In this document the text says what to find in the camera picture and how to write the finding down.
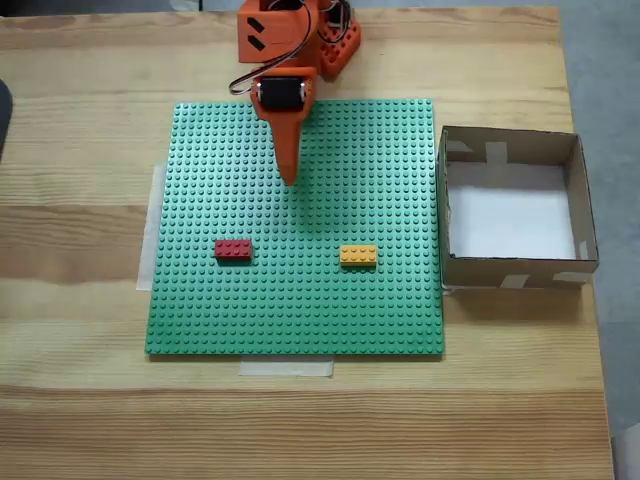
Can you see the red lego block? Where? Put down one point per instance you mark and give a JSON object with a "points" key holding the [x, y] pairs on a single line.
{"points": [[233, 249]]}

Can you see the yellow lego block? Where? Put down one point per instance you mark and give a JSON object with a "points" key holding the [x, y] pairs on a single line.
{"points": [[358, 255]]}

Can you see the green lego baseplate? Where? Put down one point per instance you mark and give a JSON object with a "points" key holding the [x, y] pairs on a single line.
{"points": [[300, 300]]}

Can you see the brown cardboard box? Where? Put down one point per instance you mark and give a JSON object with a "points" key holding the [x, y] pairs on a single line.
{"points": [[510, 272]]}

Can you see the masking tape strip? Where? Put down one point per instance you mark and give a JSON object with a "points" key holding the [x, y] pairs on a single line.
{"points": [[285, 368], [147, 240]]}

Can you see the black rounded object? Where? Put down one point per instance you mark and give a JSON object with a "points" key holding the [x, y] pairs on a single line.
{"points": [[4, 115]]}

